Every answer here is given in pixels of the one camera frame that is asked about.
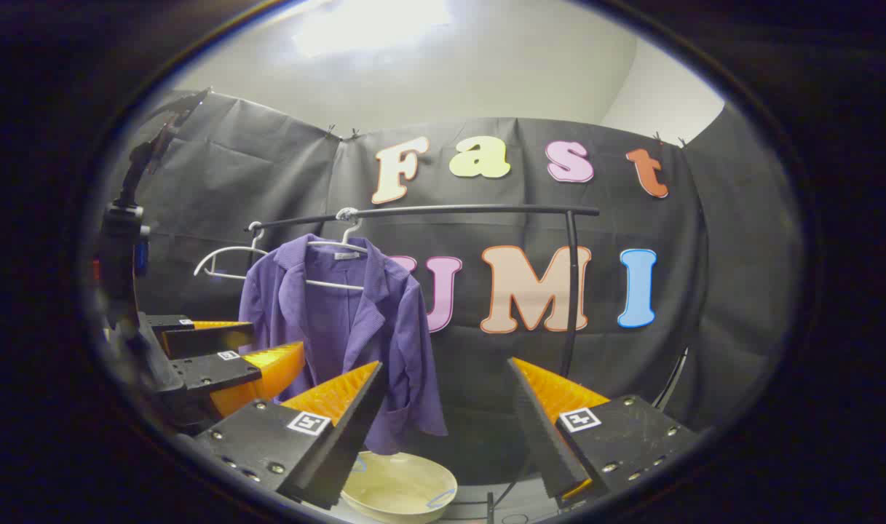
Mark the black backdrop cloth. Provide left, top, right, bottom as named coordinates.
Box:
left=119, top=89, right=804, bottom=488

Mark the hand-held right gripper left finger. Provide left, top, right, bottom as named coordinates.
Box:
left=194, top=360, right=387, bottom=512

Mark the empty white clothes hanger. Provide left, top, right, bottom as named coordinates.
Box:
left=194, top=221, right=269, bottom=281

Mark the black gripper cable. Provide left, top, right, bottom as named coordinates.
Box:
left=119, top=87, right=214, bottom=208

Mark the white clothes hanger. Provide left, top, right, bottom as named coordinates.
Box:
left=304, top=207, right=371, bottom=292
left=194, top=221, right=269, bottom=281

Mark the cream laundry hamper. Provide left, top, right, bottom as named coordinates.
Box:
left=339, top=450, right=459, bottom=524

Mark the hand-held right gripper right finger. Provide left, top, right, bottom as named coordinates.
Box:
left=507, top=357, right=700, bottom=510

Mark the black metal garment rack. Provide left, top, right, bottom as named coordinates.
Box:
left=245, top=204, right=691, bottom=524

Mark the purple knit jacket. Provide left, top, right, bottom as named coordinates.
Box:
left=237, top=233, right=449, bottom=456

